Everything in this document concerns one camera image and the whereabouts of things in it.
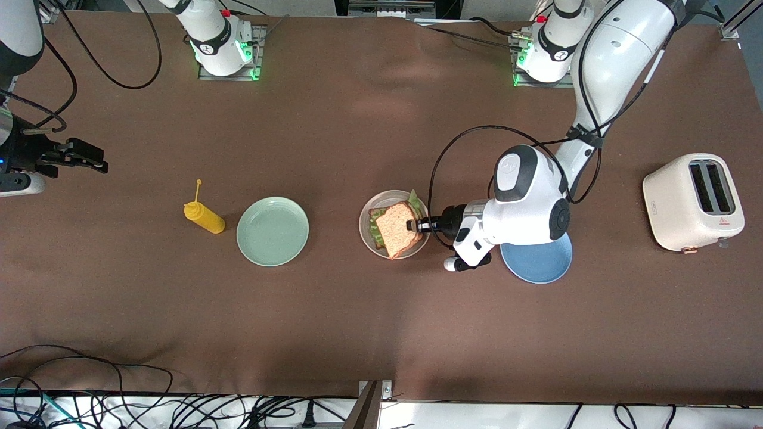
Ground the green lettuce leaf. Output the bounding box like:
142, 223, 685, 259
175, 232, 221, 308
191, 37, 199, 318
368, 189, 426, 250

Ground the yellow squeeze bottle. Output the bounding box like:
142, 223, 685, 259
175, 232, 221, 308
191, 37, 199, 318
183, 179, 227, 234

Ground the beige plate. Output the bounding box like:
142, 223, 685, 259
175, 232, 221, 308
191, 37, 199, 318
358, 190, 432, 260

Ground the blue plate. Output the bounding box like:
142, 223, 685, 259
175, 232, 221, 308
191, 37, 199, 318
500, 232, 573, 285

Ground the mint green plate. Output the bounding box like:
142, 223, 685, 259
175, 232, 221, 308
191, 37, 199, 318
236, 197, 310, 267

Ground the brown table cloth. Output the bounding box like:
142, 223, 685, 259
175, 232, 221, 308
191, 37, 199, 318
0, 11, 763, 407

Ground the white toaster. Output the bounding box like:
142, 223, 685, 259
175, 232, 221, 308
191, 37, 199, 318
643, 153, 746, 253

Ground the grey power strip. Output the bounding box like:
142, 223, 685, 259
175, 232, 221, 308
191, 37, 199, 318
348, 0, 437, 18

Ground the aluminium frame rail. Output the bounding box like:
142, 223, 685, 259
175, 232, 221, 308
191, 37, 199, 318
718, 0, 763, 42
36, 0, 65, 26

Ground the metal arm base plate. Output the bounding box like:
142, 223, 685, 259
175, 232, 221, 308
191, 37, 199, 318
513, 33, 576, 89
198, 25, 264, 82

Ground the black cable loop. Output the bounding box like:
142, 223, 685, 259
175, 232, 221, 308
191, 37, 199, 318
0, 344, 173, 412

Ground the black base cable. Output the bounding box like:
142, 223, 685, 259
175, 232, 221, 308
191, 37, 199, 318
414, 17, 528, 49

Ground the metal camera post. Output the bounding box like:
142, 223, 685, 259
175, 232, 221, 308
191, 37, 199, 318
343, 380, 394, 429

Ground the teal cable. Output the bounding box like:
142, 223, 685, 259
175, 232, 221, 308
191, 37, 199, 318
0, 387, 81, 428

